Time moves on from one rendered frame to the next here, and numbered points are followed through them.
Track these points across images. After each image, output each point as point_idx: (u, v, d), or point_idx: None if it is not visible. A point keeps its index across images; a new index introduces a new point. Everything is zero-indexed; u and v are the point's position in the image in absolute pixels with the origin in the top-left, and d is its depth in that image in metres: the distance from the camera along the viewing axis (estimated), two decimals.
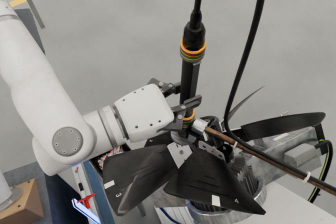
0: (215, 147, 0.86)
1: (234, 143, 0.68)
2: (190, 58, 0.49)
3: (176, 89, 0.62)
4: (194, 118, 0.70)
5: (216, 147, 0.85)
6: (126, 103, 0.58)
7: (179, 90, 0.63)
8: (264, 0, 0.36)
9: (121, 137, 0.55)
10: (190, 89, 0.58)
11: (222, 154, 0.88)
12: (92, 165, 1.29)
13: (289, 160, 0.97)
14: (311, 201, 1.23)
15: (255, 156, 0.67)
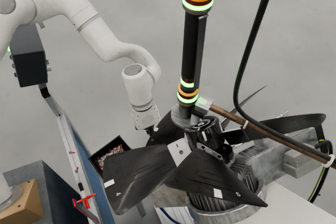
0: (182, 151, 0.91)
1: (244, 122, 0.59)
2: (194, 9, 0.40)
3: (148, 127, 1.18)
4: (197, 94, 0.61)
5: (181, 152, 0.91)
6: None
7: (149, 129, 1.18)
8: None
9: None
10: (194, 55, 0.49)
11: None
12: (92, 165, 1.29)
13: (289, 160, 0.97)
14: (311, 201, 1.23)
15: (269, 137, 0.58)
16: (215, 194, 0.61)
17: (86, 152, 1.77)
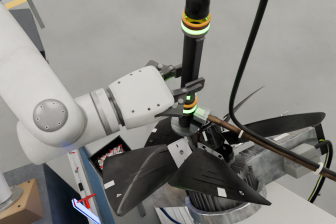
0: (183, 151, 0.91)
1: (239, 132, 0.63)
2: (192, 33, 0.44)
3: (176, 72, 0.57)
4: (196, 105, 0.65)
5: (182, 152, 0.91)
6: (121, 86, 0.53)
7: (180, 73, 0.58)
8: None
9: (115, 122, 0.50)
10: (192, 71, 0.53)
11: None
12: (92, 165, 1.29)
13: (289, 160, 0.97)
14: (311, 201, 1.23)
15: (263, 146, 0.62)
16: (219, 193, 0.61)
17: (86, 152, 1.77)
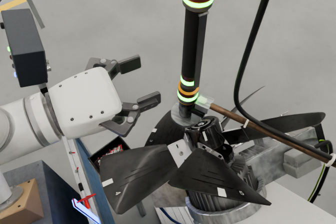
0: (180, 154, 0.92)
1: (244, 121, 0.58)
2: (195, 6, 0.39)
3: (121, 67, 0.51)
4: (197, 93, 0.61)
5: (180, 152, 0.92)
6: (62, 90, 0.46)
7: (125, 69, 0.52)
8: None
9: (51, 132, 0.43)
10: (194, 53, 0.48)
11: None
12: (92, 165, 1.29)
13: (289, 160, 0.97)
14: (311, 201, 1.23)
15: (270, 136, 0.57)
16: (219, 193, 0.61)
17: (86, 152, 1.77)
